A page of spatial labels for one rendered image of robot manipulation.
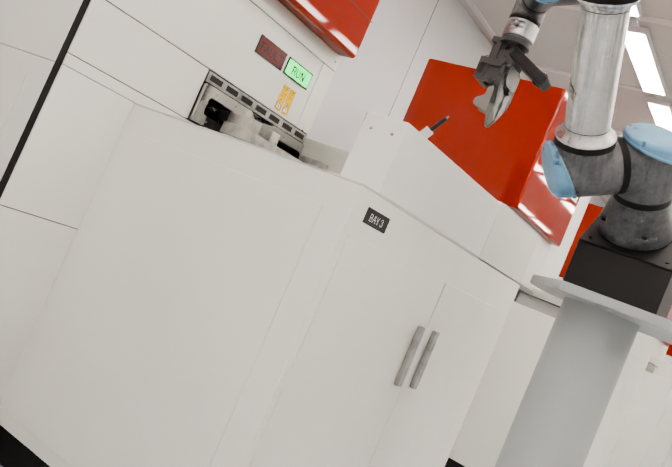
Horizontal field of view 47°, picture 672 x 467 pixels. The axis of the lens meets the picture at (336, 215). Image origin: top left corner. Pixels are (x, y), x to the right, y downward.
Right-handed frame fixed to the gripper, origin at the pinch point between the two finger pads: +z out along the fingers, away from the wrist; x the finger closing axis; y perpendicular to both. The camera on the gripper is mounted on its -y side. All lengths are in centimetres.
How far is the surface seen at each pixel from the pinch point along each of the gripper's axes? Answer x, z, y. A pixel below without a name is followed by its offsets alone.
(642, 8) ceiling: -277, -164, 70
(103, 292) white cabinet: 46, 68, 43
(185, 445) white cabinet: 46, 84, 8
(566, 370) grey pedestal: -1, 45, -36
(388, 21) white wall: -239, -111, 207
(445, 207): 12.7, 23.5, -4.0
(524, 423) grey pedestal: -2, 58, -32
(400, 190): 33.2, 26.0, -4.0
